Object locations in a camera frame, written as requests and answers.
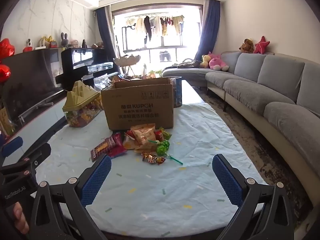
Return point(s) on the yellow plush toy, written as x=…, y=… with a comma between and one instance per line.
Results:
x=205, y=60

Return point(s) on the pile of red snack packets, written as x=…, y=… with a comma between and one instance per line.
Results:
x=118, y=78

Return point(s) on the flat screen television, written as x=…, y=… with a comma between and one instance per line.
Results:
x=30, y=80

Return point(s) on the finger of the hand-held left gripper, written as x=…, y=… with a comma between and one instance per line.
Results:
x=40, y=153
x=11, y=146

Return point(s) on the blue curtain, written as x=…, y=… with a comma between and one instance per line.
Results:
x=105, y=37
x=208, y=27

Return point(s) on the clear jar with yellow lid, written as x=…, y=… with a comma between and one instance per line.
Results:
x=78, y=97

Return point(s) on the red star pillow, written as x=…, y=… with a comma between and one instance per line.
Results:
x=261, y=45

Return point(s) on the brown plush on piano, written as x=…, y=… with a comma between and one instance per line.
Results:
x=97, y=46

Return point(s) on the pink plush toy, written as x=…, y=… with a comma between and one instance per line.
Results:
x=217, y=62

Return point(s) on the white camera on red base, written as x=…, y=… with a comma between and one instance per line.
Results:
x=28, y=45

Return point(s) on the red heart balloon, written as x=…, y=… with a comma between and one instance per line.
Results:
x=4, y=73

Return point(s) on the white tiered snack stand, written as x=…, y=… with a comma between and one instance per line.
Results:
x=127, y=60

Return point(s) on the dark metronome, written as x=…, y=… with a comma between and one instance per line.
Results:
x=84, y=44

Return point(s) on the clear cylindrical container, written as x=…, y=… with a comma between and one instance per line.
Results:
x=178, y=92

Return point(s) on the person's left hand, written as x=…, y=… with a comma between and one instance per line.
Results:
x=20, y=217

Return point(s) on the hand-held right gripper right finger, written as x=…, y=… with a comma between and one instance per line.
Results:
x=227, y=180

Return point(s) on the red star balloon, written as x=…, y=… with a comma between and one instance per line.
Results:
x=6, y=48

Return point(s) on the grey rabbit plush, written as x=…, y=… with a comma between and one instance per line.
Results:
x=65, y=41

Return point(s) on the red wrapped candy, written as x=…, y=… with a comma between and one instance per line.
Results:
x=159, y=160

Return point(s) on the dark biscuit packet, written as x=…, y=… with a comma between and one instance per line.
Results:
x=98, y=152

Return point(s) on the hanging denim shorts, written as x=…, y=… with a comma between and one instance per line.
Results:
x=165, y=56

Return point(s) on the green yellow snack packet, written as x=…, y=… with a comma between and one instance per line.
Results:
x=167, y=133

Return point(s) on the red white candy packet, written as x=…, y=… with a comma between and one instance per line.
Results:
x=129, y=137

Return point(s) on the light blue tablecloth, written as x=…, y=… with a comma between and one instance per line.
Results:
x=155, y=200

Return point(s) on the yellow toy with white basket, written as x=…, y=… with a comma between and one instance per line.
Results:
x=43, y=43

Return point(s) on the potted plant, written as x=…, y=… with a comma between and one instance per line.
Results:
x=155, y=74

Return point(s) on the beige bag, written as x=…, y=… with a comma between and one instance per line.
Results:
x=187, y=63

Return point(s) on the patterned rug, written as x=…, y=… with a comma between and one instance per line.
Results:
x=262, y=150

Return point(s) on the brown cardboard box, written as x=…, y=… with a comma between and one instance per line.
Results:
x=137, y=105

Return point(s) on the row of hanging clothes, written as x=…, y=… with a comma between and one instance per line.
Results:
x=155, y=26

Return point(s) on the grey sectional sofa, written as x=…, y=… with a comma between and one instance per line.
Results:
x=272, y=92

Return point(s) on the small red box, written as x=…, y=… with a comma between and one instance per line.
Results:
x=53, y=45

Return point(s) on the red snack packet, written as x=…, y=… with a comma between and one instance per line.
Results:
x=159, y=135

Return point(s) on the brown plush toy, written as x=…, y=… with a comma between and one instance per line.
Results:
x=247, y=46

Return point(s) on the pink haired doll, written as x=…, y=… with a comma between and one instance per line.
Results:
x=74, y=43

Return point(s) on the green lollipop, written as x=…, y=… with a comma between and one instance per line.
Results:
x=163, y=145
x=160, y=151

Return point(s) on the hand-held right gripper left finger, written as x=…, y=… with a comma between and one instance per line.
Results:
x=96, y=180

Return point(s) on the orange snack packet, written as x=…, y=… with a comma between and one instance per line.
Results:
x=142, y=133

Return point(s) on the tan snack packet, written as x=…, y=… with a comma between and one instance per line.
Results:
x=133, y=147

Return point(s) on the shiny brown candy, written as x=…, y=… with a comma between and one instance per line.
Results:
x=148, y=156

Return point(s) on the maroon snack packet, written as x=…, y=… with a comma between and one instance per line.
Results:
x=117, y=143

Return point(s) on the black upright piano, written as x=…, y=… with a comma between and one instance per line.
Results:
x=80, y=62

